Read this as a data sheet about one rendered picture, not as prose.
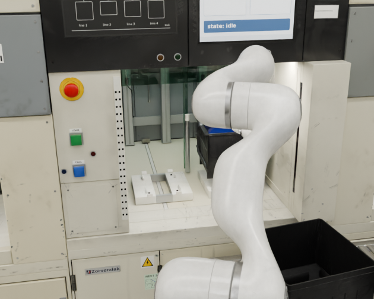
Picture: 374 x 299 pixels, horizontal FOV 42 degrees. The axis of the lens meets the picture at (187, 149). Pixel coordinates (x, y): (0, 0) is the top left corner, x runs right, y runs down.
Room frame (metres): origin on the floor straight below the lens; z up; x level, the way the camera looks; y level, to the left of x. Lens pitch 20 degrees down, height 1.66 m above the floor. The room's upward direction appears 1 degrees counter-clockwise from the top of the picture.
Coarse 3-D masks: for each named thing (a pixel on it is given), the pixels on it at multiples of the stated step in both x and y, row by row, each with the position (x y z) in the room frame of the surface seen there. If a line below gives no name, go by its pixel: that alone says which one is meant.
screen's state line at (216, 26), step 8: (208, 24) 1.41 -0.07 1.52; (216, 24) 1.41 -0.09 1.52; (224, 24) 1.42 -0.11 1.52; (232, 24) 1.42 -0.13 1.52; (240, 24) 1.43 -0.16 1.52; (248, 24) 1.43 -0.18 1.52; (256, 24) 1.43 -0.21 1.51; (264, 24) 1.44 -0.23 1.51; (272, 24) 1.44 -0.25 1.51; (280, 24) 1.45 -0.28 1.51; (288, 24) 1.45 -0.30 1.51; (208, 32) 1.41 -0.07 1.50; (216, 32) 1.41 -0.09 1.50
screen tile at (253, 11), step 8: (256, 0) 1.43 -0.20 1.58; (264, 0) 1.44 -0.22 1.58; (272, 0) 1.44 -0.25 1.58; (280, 0) 1.45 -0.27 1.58; (288, 0) 1.45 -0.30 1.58; (256, 8) 1.43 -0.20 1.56; (264, 8) 1.44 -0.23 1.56; (272, 8) 1.44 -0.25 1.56; (280, 8) 1.45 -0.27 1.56; (288, 8) 1.45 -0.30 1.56
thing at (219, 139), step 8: (200, 128) 1.76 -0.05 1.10; (200, 136) 1.76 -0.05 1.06; (208, 136) 1.63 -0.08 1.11; (216, 136) 1.63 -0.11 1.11; (224, 136) 1.64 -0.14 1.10; (232, 136) 1.64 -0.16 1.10; (240, 136) 1.65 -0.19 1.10; (200, 144) 1.76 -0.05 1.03; (208, 144) 1.63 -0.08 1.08; (216, 144) 1.63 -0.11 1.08; (224, 144) 1.64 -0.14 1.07; (232, 144) 1.64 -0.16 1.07; (200, 152) 1.76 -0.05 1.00; (208, 152) 1.63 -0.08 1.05; (216, 152) 1.64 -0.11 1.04; (200, 160) 1.83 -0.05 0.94; (208, 160) 1.63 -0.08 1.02; (216, 160) 1.64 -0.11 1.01; (208, 168) 1.63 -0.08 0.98; (208, 176) 1.64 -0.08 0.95
